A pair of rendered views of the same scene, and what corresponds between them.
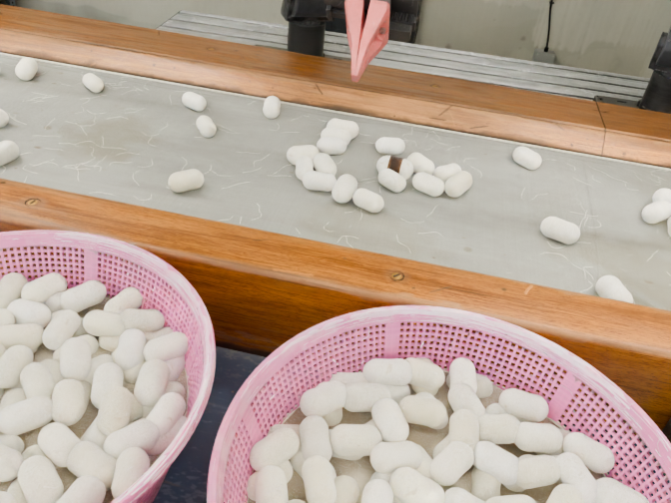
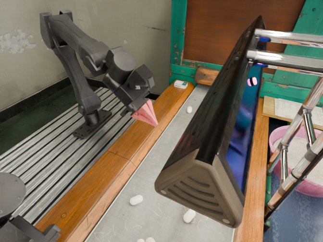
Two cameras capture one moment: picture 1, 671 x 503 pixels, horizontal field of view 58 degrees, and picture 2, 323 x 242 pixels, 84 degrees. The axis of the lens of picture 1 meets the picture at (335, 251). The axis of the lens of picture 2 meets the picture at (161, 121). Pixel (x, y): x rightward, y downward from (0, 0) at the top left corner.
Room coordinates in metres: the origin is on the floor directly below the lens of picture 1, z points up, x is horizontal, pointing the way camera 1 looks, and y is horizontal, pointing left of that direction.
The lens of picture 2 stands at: (0.48, 0.00, 1.21)
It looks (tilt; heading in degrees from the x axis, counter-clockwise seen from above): 39 degrees down; 289
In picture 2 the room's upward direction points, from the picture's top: straight up
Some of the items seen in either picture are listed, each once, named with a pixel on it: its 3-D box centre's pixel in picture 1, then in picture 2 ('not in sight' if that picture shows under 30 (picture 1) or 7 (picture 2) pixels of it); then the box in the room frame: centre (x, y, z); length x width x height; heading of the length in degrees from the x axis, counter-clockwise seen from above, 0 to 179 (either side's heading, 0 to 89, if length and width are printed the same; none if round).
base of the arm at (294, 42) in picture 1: (306, 41); not in sight; (1.04, 0.09, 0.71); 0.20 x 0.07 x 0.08; 84
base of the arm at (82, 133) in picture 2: (665, 94); (91, 116); (0.98, -0.51, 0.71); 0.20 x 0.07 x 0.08; 84
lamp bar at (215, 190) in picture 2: not in sight; (244, 60); (0.44, -0.39, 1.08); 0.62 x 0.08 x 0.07; 82
